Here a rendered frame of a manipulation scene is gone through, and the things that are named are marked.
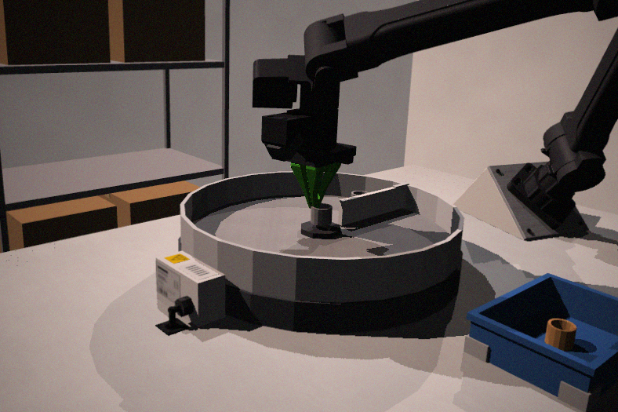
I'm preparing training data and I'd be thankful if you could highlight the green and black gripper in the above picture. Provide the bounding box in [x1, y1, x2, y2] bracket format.
[286, 142, 356, 209]

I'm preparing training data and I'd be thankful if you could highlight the bronze bushing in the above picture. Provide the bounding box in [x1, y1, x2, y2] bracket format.
[545, 319, 576, 351]

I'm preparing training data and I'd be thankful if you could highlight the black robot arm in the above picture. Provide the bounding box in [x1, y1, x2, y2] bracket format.
[253, 0, 618, 229]

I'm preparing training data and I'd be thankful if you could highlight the blue crate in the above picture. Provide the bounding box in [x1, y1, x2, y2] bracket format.
[463, 273, 618, 412]

